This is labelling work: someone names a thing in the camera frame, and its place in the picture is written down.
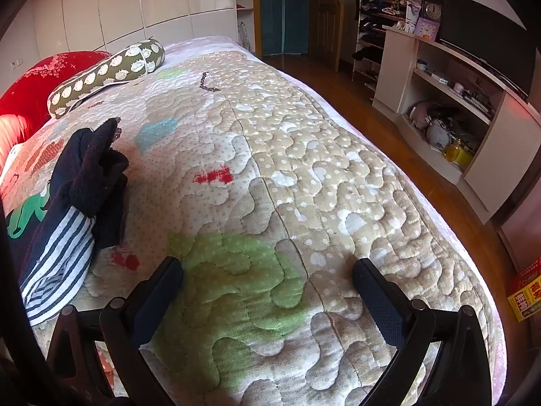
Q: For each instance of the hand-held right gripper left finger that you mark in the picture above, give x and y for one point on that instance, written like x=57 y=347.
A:
x=155 y=302

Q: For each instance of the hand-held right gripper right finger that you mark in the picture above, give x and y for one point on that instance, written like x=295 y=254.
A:
x=382 y=304

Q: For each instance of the dark blue pants striped waistband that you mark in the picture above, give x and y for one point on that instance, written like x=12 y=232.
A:
x=80 y=186

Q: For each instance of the red yellow printed box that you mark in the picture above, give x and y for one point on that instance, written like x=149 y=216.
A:
x=526 y=292

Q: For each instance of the patchwork quilted bed blanket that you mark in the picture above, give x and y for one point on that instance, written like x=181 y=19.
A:
x=296 y=169

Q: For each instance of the yellow kettle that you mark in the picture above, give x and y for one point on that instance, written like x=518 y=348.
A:
x=460 y=153

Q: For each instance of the white pink plush toy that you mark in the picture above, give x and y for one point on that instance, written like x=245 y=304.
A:
x=419 y=115

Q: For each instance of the white power strip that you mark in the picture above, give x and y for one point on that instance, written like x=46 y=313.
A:
x=478 y=102

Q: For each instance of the white television cabinet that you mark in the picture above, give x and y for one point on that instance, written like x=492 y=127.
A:
x=395 y=76

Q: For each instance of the green spotted bolster pillow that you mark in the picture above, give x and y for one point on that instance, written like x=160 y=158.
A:
x=110 y=72

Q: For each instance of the small white jar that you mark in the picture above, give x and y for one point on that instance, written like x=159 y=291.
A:
x=421 y=64

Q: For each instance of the red pillow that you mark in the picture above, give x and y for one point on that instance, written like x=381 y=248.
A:
x=38 y=80

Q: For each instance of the shoe rack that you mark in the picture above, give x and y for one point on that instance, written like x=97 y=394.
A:
x=370 y=46

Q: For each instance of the purple alarm clock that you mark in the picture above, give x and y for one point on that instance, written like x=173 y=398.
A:
x=427 y=29

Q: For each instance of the black television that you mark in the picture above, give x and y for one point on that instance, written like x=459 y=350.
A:
x=486 y=38

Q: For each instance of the wooden door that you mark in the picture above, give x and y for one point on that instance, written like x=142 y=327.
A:
x=326 y=12

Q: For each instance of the white glossy wardrobe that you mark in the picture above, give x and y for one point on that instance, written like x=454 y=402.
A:
x=126 y=4

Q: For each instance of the black ornate clock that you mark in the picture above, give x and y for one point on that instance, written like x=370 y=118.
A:
x=432 y=8

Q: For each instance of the teal curtain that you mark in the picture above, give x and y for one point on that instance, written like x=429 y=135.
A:
x=284 y=8

